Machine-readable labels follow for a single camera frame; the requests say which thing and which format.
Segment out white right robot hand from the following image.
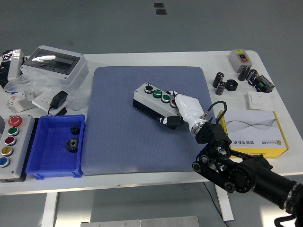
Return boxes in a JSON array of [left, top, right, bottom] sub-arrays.
[[158, 90, 205, 131]]

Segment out grey four-button control box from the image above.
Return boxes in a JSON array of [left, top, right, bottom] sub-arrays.
[[132, 82, 185, 130]]

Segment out grey five-button control box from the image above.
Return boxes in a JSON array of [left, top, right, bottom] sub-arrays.
[[0, 114, 36, 183]]

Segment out black cylindrical capacitor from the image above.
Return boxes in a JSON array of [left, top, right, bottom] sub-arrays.
[[238, 66, 250, 82], [215, 81, 227, 96], [212, 72, 225, 88], [246, 69, 258, 83]]

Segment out black hex nut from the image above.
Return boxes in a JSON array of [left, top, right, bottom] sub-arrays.
[[225, 79, 239, 92]]

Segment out yellow and white cardboard box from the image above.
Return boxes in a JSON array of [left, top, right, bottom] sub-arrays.
[[219, 110, 290, 159]]

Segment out grey-blue table mat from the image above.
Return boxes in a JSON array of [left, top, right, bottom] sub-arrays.
[[81, 66, 216, 176]]

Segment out black module with green terminal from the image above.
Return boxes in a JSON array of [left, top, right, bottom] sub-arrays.
[[252, 75, 275, 93]]

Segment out white table leg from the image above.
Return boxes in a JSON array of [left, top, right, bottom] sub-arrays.
[[41, 192, 59, 227], [214, 181, 234, 222]]

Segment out large black bevel gear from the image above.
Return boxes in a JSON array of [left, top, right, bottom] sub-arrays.
[[65, 137, 80, 154]]

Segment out grey metal plate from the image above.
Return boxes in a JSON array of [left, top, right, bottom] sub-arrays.
[[80, 215, 200, 227]]

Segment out black power adapter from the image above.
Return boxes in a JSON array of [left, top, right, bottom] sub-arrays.
[[47, 90, 69, 116]]

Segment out blue plastic bin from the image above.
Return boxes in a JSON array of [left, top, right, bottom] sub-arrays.
[[25, 114, 86, 180]]

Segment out clear plastic bag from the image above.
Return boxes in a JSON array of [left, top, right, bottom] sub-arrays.
[[3, 70, 92, 112]]

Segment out white circuit breaker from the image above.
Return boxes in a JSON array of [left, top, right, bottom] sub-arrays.
[[5, 91, 36, 112]]

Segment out white box in wrapper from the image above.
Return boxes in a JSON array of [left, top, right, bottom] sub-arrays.
[[7, 49, 28, 82]]

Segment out black packaged item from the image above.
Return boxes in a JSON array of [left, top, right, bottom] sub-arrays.
[[0, 50, 15, 89]]

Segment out grey two-button switch box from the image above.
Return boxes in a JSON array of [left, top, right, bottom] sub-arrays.
[[229, 49, 254, 73]]

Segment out white wall switch plate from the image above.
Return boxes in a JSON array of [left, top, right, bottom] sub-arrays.
[[247, 91, 274, 111]]

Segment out black cable under table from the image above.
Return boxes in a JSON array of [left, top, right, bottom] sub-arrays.
[[203, 182, 230, 227]]

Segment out grey enclosure with clear lid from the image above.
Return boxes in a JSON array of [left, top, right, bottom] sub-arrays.
[[20, 45, 89, 90]]

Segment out white wall socket plate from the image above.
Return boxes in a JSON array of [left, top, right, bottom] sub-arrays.
[[32, 92, 62, 116]]

